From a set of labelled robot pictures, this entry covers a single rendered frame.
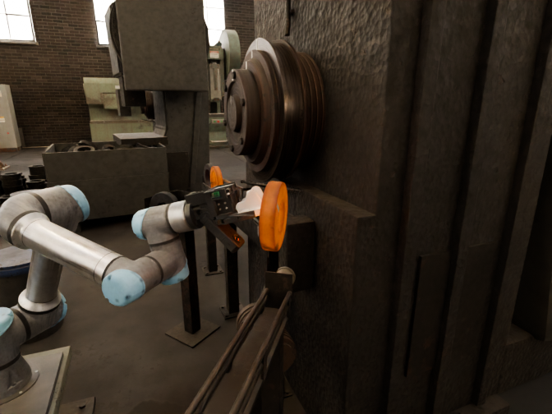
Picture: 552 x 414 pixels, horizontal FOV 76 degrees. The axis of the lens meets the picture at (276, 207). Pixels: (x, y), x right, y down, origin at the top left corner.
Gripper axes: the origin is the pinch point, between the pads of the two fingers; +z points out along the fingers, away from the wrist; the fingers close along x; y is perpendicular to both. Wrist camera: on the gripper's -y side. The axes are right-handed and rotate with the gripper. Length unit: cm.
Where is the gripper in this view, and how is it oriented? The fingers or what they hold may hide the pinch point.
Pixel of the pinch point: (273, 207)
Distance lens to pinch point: 79.4
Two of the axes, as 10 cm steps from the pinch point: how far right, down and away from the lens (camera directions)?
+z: 9.4, -1.8, -2.9
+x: 2.3, -2.8, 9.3
